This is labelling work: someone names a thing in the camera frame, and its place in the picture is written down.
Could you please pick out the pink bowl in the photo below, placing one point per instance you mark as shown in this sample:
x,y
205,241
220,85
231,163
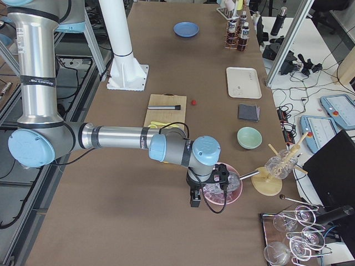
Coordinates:
x,y
235,191

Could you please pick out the copper wire bottle rack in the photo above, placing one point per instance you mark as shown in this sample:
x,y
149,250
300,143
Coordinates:
x,y
237,33

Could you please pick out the black thermos bottle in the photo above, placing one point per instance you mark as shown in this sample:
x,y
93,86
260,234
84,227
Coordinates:
x,y
278,24

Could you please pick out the dark drink bottle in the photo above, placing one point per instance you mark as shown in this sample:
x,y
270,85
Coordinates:
x,y
244,35
243,19
231,35

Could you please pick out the black monitor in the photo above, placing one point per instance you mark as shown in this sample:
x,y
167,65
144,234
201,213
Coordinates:
x,y
331,171

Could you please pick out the metal ice scoop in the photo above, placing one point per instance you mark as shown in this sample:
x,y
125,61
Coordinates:
x,y
235,180

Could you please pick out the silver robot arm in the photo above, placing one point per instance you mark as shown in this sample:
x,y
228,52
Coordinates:
x,y
44,134

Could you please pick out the blue teach pendant near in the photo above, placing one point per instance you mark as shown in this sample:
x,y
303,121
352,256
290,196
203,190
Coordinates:
x,y
320,131

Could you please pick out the grey folded cloth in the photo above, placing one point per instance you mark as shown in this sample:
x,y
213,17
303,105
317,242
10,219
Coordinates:
x,y
249,112

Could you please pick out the wooden cup tree stand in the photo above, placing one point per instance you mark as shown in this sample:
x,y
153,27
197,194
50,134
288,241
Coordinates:
x,y
267,184

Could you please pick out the green bowl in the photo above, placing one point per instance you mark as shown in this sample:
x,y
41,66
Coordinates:
x,y
249,138

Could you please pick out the blue plate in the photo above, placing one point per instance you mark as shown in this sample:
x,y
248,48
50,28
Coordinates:
x,y
186,29

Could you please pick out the dark drink bottle front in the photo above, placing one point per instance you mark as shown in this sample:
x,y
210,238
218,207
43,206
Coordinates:
x,y
244,35

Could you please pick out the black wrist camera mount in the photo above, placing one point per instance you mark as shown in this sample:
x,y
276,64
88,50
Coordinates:
x,y
220,174

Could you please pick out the wine glass rack tray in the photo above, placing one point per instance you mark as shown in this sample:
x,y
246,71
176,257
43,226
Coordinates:
x,y
293,237

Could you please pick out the aluminium frame post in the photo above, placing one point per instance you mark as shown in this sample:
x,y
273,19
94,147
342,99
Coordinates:
x,y
300,15

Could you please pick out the steel muddler black tip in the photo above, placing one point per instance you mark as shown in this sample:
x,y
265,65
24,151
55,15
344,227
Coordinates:
x,y
164,107

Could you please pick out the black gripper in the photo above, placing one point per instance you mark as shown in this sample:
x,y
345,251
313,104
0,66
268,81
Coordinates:
x,y
193,184

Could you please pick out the dark drink bottle middle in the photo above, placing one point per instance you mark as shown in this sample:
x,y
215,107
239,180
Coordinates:
x,y
231,35

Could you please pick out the blue teach pendant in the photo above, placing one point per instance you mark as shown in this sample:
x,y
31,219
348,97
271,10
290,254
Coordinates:
x,y
341,109
320,131

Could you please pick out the clear glass mug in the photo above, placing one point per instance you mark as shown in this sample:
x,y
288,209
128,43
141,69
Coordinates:
x,y
281,165

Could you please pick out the yellow plastic knife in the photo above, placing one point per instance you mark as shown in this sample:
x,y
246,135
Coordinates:
x,y
156,124

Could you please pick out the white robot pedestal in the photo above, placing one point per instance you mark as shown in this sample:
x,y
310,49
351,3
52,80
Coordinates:
x,y
126,72

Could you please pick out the cream plastic tray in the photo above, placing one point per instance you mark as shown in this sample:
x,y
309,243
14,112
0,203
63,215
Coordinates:
x,y
243,83

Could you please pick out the dark drink bottle back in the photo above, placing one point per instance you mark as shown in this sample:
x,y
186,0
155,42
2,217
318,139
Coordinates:
x,y
243,19

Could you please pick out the wooden cutting board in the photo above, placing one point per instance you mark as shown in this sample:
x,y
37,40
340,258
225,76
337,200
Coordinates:
x,y
166,116

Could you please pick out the blue teach pendant far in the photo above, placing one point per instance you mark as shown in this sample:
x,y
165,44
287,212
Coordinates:
x,y
341,109

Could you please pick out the clear ice cubes pile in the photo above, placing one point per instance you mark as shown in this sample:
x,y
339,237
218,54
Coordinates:
x,y
213,194

